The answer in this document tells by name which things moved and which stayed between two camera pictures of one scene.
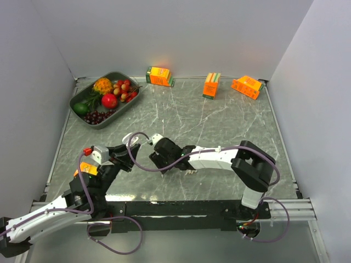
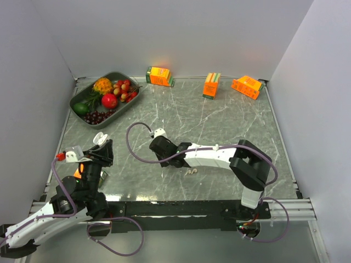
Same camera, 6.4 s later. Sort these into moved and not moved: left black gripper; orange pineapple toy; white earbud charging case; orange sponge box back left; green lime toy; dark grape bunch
Moved: white earbud charging case; left black gripper
Not moved: dark grape bunch; orange sponge box back left; green lime toy; orange pineapple toy
